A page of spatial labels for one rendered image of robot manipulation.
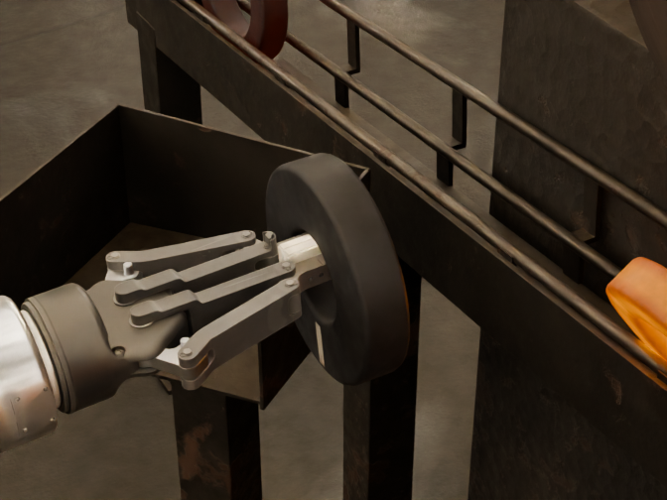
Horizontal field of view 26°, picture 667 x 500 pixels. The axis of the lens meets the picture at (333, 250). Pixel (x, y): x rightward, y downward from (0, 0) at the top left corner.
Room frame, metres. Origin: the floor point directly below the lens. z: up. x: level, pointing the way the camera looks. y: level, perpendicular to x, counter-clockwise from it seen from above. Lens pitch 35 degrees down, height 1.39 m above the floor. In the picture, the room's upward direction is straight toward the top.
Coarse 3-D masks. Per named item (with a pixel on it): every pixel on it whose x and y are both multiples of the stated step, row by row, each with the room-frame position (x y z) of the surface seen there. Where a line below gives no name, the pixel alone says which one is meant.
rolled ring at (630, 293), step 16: (624, 272) 0.81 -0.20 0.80; (640, 272) 0.79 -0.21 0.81; (656, 272) 0.78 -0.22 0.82; (608, 288) 0.81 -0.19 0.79; (624, 288) 0.78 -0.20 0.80; (640, 288) 0.77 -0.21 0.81; (656, 288) 0.77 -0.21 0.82; (624, 304) 0.79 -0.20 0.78; (640, 304) 0.76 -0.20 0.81; (656, 304) 0.75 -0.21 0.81; (624, 320) 0.84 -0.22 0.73; (640, 320) 0.81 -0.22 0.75; (656, 320) 0.74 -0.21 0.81; (640, 336) 0.84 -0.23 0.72; (656, 336) 0.82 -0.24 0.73; (656, 352) 0.83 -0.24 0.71
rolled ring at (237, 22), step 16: (208, 0) 1.55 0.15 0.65; (224, 0) 1.56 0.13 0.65; (256, 0) 1.44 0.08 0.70; (272, 0) 1.44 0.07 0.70; (224, 16) 1.54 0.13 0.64; (240, 16) 1.54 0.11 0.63; (256, 16) 1.44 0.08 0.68; (272, 16) 1.44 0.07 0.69; (240, 32) 1.51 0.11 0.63; (256, 32) 1.44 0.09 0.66; (272, 32) 1.44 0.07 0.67; (272, 48) 1.45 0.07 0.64
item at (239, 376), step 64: (128, 128) 1.18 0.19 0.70; (192, 128) 1.15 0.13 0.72; (64, 192) 1.10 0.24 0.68; (128, 192) 1.18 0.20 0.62; (192, 192) 1.15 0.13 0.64; (256, 192) 1.12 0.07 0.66; (0, 256) 1.01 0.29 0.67; (64, 256) 1.08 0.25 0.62; (256, 384) 0.91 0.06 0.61; (192, 448) 1.00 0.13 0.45; (256, 448) 1.03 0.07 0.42
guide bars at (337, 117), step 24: (192, 0) 1.56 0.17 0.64; (216, 24) 1.49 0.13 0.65; (240, 48) 1.43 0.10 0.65; (288, 72) 1.35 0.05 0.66; (312, 96) 1.29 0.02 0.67; (336, 120) 1.24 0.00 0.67; (408, 168) 1.13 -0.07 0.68; (432, 192) 1.09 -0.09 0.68; (456, 216) 1.05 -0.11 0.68; (504, 240) 1.00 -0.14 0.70; (528, 264) 0.96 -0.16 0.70; (552, 288) 0.93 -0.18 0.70; (600, 312) 0.88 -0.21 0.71; (624, 336) 0.85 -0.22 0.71; (648, 360) 0.82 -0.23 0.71
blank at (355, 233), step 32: (320, 160) 0.79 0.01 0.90; (288, 192) 0.79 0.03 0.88; (320, 192) 0.75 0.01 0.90; (352, 192) 0.76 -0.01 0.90; (288, 224) 0.80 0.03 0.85; (320, 224) 0.75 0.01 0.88; (352, 224) 0.73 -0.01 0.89; (384, 224) 0.74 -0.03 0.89; (352, 256) 0.72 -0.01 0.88; (384, 256) 0.72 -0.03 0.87; (320, 288) 0.79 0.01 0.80; (352, 288) 0.71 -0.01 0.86; (384, 288) 0.71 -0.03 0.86; (320, 320) 0.76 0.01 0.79; (352, 320) 0.72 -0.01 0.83; (384, 320) 0.71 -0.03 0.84; (320, 352) 0.76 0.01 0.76; (352, 352) 0.72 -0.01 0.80; (384, 352) 0.71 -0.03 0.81; (352, 384) 0.72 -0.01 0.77
